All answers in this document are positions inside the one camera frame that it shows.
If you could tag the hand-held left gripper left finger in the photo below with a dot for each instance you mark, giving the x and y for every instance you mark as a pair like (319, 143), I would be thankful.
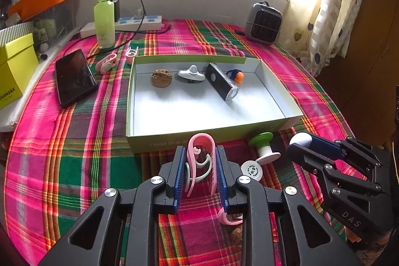
(179, 178)

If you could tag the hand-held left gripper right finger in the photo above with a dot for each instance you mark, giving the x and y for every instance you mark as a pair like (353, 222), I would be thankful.
(222, 178)

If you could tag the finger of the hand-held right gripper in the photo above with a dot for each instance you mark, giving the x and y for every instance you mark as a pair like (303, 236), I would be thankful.
(327, 147)
(305, 160)

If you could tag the white mushroom knob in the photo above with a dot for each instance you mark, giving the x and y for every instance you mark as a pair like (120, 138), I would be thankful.
(300, 139)

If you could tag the pink plastic clip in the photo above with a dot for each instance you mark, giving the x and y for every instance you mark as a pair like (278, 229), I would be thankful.
(212, 157)
(224, 217)

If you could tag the white round cap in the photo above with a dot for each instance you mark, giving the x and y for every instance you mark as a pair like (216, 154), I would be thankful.
(252, 169)

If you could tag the green white spool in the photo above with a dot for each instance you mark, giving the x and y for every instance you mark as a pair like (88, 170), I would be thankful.
(261, 141)

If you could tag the brown walnut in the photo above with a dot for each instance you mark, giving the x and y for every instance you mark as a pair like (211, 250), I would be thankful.
(162, 78)
(237, 236)

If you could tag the green cardboard box tray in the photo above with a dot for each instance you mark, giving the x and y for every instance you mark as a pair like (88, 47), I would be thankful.
(202, 110)

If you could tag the black bike light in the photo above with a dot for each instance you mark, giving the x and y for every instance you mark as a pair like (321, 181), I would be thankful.
(218, 80)

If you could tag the grey white knob holder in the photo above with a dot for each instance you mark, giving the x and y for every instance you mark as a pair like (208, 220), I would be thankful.
(191, 72)

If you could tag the wooden cabinet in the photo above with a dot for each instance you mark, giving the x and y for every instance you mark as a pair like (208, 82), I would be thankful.
(374, 51)

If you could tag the heart print curtain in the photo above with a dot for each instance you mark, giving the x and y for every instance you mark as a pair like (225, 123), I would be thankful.
(336, 19)

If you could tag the grey fan heater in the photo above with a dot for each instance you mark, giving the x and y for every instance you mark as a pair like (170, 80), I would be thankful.
(263, 24)

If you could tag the black smartphone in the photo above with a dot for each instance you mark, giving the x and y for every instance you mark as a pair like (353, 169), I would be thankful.
(74, 79)

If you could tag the white power strip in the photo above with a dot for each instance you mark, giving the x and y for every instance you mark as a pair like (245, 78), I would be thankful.
(149, 19)

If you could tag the green plastic bottle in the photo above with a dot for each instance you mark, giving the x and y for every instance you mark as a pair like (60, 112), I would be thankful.
(105, 23)

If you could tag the black charger adapter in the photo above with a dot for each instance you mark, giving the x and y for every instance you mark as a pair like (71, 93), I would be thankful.
(116, 12)

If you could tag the yellow cardboard box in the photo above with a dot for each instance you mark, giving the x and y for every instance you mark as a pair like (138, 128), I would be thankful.
(15, 72)

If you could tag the clear plastic bin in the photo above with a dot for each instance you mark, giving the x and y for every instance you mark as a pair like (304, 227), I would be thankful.
(53, 26)

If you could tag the green white striped box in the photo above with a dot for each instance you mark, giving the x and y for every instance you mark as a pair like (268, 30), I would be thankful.
(15, 30)

